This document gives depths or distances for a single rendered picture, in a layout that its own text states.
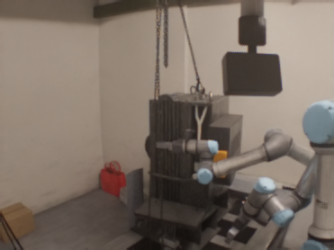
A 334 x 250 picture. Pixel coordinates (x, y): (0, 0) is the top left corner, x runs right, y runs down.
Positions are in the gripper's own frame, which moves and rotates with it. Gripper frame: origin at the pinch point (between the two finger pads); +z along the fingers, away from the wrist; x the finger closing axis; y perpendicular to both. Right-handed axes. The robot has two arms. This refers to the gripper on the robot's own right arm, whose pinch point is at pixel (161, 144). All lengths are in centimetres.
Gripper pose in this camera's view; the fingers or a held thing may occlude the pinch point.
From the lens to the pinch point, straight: 157.6
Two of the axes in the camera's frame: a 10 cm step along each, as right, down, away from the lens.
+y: 0.2, 9.8, 1.8
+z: -9.5, -0.4, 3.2
